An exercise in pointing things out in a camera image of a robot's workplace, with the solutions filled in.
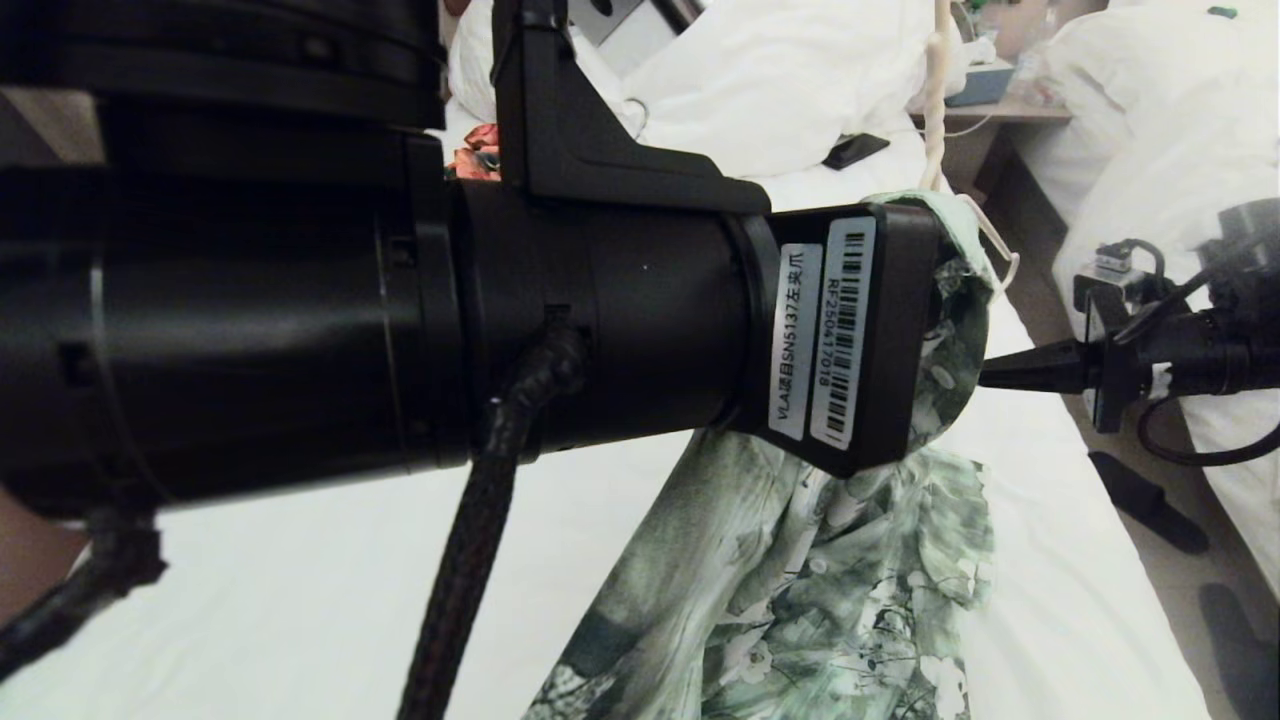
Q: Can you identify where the wooden nightstand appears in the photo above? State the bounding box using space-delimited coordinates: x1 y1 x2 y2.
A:
907 96 1073 194

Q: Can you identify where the white charging cable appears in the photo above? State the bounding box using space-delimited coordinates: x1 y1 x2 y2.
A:
890 113 995 140

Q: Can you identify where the blue tissue box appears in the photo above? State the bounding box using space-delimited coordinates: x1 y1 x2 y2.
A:
945 38 1016 109

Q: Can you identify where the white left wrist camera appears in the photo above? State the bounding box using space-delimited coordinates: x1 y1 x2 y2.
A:
565 0 706 49

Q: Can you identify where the brown pleated curtain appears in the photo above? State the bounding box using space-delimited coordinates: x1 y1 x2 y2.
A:
0 85 106 166

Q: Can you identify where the orange floral garment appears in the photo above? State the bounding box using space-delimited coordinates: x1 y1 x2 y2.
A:
447 122 503 183

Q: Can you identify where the white bunched duvet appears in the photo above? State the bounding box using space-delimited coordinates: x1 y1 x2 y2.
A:
1014 0 1280 391
447 0 966 183

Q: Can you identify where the smooth black left arm cable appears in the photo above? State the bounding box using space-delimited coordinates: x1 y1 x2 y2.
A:
0 508 168 683

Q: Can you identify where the cream wire clothes hanger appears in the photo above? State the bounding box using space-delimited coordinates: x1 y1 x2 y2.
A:
918 0 1022 303

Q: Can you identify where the black smartphone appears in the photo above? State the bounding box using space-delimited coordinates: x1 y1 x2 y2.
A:
821 133 891 172

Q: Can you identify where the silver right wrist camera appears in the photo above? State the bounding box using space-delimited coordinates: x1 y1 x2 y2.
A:
1093 238 1166 286

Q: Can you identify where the black slipper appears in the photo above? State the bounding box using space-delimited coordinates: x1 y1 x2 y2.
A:
1088 452 1209 556

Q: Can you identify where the braided black left arm cable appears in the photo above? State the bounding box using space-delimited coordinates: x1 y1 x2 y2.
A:
398 318 593 720

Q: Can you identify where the green floral short-sleeve shirt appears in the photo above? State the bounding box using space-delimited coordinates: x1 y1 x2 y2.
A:
525 190 1003 720

